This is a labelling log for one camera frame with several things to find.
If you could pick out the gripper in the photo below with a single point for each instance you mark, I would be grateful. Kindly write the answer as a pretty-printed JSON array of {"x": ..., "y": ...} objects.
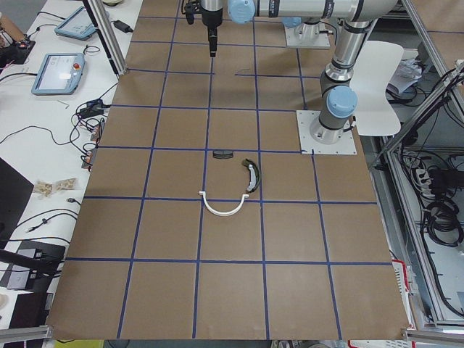
[{"x": 211, "y": 19}]

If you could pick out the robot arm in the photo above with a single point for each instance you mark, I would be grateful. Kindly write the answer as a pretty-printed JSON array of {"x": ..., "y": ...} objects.
[
  {"x": 300, "y": 18},
  {"x": 339, "y": 100}
]

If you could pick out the black power adapter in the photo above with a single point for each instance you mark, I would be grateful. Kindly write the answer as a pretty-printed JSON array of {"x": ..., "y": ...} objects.
[{"x": 122, "y": 26}]

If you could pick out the black brake pad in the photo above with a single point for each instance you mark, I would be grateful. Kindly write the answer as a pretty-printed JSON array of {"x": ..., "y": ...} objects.
[{"x": 222, "y": 154}]

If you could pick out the blue teach pendant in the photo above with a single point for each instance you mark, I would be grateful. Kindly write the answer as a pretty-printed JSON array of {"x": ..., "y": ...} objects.
[
  {"x": 59, "y": 74},
  {"x": 78, "y": 25}
]

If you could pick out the olive brake shoe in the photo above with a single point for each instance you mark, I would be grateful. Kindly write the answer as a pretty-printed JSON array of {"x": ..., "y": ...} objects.
[{"x": 255, "y": 176}]

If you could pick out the white curved plastic part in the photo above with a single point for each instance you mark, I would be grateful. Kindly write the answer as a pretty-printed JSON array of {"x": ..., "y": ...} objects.
[{"x": 219, "y": 211}]

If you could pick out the white plastic chair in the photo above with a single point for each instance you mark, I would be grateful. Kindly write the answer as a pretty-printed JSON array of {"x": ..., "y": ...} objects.
[{"x": 375, "y": 65}]

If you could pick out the bags of wooden pieces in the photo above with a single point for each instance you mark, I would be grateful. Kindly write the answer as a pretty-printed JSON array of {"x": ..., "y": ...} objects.
[{"x": 46, "y": 189}]

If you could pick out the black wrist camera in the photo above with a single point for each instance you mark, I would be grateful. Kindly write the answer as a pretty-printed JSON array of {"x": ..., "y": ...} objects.
[{"x": 189, "y": 9}]

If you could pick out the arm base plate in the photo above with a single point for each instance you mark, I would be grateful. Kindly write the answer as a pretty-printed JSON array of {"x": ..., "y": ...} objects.
[
  {"x": 308, "y": 36},
  {"x": 315, "y": 139}
]

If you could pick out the aluminium frame post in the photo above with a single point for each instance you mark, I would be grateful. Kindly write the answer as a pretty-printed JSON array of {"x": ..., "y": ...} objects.
[{"x": 101, "y": 22}]

